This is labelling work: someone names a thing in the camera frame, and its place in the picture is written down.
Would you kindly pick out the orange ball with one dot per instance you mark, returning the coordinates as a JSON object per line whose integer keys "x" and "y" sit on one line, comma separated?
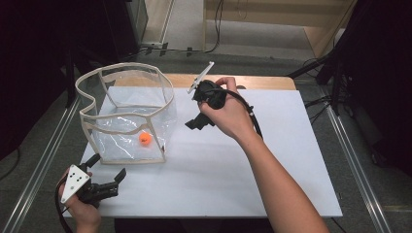
{"x": 145, "y": 138}

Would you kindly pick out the clear plastic bag beige trim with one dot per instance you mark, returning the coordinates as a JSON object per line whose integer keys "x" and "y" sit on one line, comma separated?
{"x": 123, "y": 142}

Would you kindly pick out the metal floor rail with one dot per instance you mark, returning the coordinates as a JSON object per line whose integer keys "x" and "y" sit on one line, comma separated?
{"x": 377, "y": 210}
{"x": 41, "y": 163}

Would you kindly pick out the dark curtain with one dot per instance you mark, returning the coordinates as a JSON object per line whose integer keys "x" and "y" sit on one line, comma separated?
{"x": 382, "y": 81}
{"x": 32, "y": 64}

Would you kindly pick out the white board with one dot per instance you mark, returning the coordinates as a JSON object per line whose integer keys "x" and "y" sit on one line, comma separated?
{"x": 194, "y": 181}

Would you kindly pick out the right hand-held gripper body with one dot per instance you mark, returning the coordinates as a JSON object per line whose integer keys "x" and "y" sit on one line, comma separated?
{"x": 210, "y": 93}

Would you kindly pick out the dark cabinet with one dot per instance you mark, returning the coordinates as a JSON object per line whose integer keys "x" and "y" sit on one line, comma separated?
{"x": 123, "y": 26}

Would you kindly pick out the light wooden shelf unit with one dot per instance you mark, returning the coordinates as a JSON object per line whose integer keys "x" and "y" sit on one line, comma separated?
{"x": 259, "y": 11}

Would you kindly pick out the person's right hand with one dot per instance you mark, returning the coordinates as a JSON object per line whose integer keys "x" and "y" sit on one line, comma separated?
{"x": 233, "y": 116}

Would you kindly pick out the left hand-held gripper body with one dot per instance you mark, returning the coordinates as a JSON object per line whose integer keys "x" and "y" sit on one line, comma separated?
{"x": 74, "y": 181}

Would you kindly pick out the person's left hand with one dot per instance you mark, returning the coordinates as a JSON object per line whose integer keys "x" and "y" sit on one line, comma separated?
{"x": 84, "y": 216}

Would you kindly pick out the wooden table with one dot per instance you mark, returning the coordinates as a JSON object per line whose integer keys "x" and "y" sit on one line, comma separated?
{"x": 268, "y": 82}

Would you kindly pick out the black metal stand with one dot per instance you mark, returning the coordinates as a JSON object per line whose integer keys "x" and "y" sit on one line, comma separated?
{"x": 304, "y": 69}

